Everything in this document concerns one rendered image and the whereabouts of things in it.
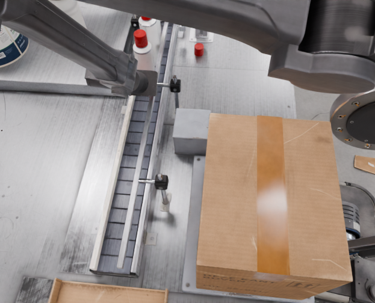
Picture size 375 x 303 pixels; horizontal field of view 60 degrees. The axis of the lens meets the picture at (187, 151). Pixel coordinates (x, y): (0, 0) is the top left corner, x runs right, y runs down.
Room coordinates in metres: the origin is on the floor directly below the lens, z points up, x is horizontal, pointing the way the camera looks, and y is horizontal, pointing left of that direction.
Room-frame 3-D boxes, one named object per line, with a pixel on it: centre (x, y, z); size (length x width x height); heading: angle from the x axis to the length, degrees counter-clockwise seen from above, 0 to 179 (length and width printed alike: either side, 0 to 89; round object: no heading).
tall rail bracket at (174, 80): (0.62, 0.05, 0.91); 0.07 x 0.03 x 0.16; 82
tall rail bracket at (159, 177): (0.32, 0.09, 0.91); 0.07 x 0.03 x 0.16; 82
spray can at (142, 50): (0.69, 0.11, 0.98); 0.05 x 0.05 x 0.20
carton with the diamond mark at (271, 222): (0.23, -0.15, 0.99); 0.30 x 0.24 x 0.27; 172
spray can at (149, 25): (0.80, 0.10, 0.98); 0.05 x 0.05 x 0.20
